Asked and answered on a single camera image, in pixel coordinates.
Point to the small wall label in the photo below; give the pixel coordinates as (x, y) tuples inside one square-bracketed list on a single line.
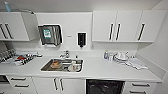
[(69, 36)]

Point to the stainless steel sink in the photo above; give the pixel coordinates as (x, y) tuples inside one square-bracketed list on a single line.
[(46, 67)]

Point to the white dish cloth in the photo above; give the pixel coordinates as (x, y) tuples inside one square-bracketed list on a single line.
[(138, 64)]

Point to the chrome faucet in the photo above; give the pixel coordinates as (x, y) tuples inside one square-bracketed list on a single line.
[(65, 54)]

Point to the pale blue bottle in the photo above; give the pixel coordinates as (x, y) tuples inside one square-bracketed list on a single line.
[(7, 6)]

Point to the stainless steel dishwasher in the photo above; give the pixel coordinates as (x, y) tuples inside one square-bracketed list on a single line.
[(105, 87)]

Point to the white drawer unit wide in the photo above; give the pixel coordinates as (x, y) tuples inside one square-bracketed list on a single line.
[(20, 85)]

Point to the black soap dispenser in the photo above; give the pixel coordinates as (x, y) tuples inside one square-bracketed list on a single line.
[(82, 39)]

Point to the orange bowl in sink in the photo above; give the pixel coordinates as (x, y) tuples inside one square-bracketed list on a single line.
[(56, 64)]

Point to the white stacked dishes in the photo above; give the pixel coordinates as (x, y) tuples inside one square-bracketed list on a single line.
[(121, 57)]

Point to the grey paper towel dispenser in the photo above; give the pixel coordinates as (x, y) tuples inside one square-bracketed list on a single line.
[(50, 35)]

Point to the small clear bottle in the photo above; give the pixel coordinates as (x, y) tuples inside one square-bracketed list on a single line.
[(110, 57)]

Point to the blue white soap bottle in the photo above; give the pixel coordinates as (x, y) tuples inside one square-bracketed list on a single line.
[(106, 55)]

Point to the dish drying rack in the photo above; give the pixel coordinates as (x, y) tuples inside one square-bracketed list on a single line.
[(18, 57)]

